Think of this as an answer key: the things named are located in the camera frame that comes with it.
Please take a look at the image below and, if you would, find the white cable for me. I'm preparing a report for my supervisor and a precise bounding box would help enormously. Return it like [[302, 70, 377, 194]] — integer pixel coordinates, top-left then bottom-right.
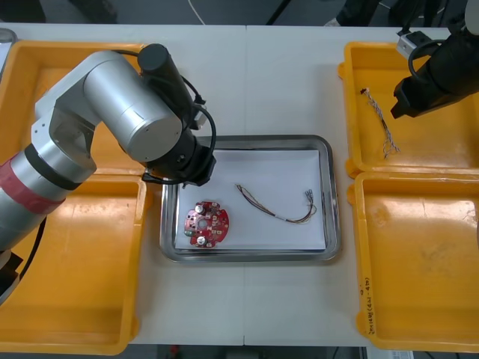
[[188, 0, 205, 26]]

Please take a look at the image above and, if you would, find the white paper sheet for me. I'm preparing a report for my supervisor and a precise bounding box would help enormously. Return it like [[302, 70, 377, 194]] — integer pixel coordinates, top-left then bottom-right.
[[174, 148, 326, 251]]

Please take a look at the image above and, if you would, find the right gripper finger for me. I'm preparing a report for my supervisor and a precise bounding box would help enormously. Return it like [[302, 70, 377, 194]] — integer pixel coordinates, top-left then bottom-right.
[[394, 76, 421, 105], [391, 97, 424, 120]]

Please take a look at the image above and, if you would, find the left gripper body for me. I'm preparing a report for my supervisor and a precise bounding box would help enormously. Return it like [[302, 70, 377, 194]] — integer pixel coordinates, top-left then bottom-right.
[[144, 137, 218, 187]]

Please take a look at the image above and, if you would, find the black diagonal bar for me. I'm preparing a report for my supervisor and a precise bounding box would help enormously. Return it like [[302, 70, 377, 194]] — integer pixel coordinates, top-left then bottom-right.
[[268, 0, 297, 25]]

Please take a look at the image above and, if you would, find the steel tray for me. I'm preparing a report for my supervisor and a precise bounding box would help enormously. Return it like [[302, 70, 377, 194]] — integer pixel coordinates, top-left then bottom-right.
[[159, 135, 341, 265]]

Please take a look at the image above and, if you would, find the yellow-orange plastic bin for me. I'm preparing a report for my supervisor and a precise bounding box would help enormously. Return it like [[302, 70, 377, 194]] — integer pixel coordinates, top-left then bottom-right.
[[347, 172, 479, 355], [0, 40, 169, 177], [0, 172, 153, 355], [338, 41, 479, 177]]

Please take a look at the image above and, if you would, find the red-black wire harness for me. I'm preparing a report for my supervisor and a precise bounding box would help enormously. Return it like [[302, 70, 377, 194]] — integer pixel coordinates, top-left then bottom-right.
[[234, 182, 318, 224]]

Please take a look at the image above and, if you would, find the round red circuit board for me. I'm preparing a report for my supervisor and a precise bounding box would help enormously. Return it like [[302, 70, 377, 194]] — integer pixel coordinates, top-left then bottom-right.
[[183, 200, 231, 249]]

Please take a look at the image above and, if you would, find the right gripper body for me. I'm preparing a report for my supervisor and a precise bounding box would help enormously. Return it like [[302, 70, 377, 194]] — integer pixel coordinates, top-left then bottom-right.
[[417, 61, 479, 116]]

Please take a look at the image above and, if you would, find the blue-white twisted wire harness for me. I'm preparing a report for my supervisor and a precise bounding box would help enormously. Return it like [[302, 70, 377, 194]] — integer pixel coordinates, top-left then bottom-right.
[[359, 88, 402, 162]]

